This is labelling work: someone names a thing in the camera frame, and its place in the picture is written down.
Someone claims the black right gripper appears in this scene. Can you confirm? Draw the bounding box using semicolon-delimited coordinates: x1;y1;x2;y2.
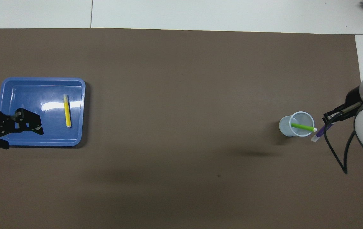
323;86;363;124

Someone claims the purple pen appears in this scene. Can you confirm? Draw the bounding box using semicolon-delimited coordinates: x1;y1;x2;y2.
311;124;334;142

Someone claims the yellow pen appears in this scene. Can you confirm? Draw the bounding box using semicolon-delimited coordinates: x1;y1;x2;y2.
63;94;72;128

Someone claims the blue plastic tray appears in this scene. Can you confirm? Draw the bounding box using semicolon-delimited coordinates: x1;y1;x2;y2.
0;77;86;147

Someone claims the green pen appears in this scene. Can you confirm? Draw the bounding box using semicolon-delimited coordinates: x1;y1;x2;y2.
291;123;318;132

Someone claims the clear plastic cup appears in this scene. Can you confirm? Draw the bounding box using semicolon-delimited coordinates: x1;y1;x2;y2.
279;111;315;137

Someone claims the brown table mat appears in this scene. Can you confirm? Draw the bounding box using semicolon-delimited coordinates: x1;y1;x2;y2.
0;28;363;229

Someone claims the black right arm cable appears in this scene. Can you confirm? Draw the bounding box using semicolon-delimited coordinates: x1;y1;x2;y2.
324;119;357;174

